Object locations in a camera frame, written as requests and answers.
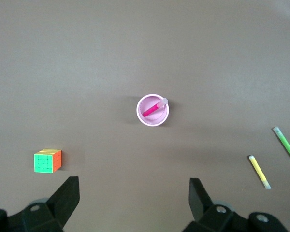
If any pink marker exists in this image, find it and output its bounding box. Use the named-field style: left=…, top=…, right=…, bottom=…
left=142, top=98, right=169, bottom=117

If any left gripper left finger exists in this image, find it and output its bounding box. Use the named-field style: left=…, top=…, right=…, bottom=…
left=0, top=175, right=81, bottom=232

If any pink mesh cup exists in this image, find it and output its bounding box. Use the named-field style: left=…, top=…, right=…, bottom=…
left=136, top=93, right=170, bottom=127

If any colourful puzzle cube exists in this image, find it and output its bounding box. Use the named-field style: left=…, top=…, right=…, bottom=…
left=33, top=148, right=62, bottom=174

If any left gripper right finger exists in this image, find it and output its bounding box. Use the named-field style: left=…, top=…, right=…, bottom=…
left=182, top=177, right=290, bottom=232

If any green marker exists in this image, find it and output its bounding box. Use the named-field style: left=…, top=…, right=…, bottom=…
left=273, top=126, right=290, bottom=161

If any yellow marker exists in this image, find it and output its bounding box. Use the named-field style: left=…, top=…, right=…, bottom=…
left=248, top=155, right=272, bottom=190

